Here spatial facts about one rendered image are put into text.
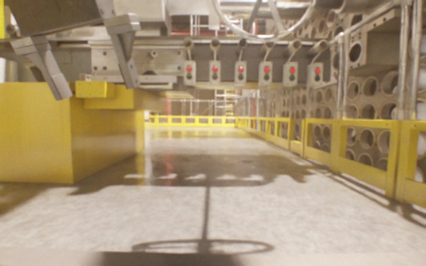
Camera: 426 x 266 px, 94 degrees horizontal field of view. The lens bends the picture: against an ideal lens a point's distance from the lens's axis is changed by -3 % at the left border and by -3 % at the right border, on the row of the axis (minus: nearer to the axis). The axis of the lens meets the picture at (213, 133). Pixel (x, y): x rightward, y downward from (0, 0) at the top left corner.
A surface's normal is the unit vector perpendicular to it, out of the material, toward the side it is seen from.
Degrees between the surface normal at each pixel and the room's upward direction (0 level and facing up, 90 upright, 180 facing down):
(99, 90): 90
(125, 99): 90
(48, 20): 113
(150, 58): 90
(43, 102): 90
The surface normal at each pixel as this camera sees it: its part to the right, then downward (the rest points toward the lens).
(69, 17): -0.07, 0.47
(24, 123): 0.00, 0.08
